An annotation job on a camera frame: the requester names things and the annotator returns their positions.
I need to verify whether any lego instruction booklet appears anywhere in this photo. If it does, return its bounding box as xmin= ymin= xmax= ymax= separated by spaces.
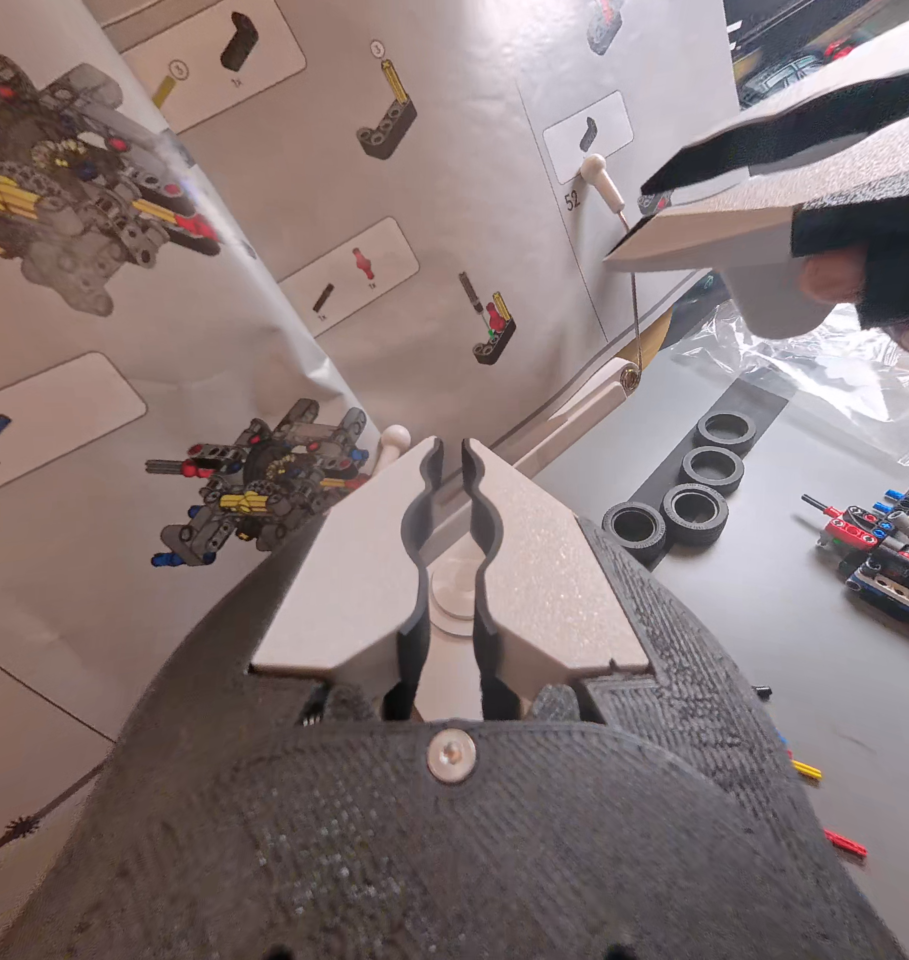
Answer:
xmin=0 ymin=0 xmax=733 ymax=960

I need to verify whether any clear plastic bag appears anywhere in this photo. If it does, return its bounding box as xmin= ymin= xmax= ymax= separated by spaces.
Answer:
xmin=668 ymin=270 xmax=909 ymax=466

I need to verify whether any lego set box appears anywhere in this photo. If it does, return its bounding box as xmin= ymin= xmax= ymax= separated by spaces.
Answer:
xmin=724 ymin=0 xmax=909 ymax=110

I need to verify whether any pile of coloured lego pins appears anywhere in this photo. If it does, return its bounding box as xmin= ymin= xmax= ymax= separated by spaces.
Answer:
xmin=753 ymin=682 xmax=870 ymax=858

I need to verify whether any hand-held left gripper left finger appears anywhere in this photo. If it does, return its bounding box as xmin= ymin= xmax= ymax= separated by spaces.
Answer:
xmin=250 ymin=437 xmax=446 ymax=721

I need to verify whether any lego car chassis assembly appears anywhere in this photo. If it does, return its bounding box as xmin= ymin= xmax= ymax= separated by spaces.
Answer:
xmin=801 ymin=465 xmax=909 ymax=631

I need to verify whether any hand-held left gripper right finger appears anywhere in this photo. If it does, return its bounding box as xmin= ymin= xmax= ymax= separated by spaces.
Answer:
xmin=462 ymin=438 xmax=651 ymax=721

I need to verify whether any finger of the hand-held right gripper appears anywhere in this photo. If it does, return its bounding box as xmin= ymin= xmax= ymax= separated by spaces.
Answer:
xmin=603 ymin=108 xmax=909 ymax=274
xmin=640 ymin=30 xmax=909 ymax=199

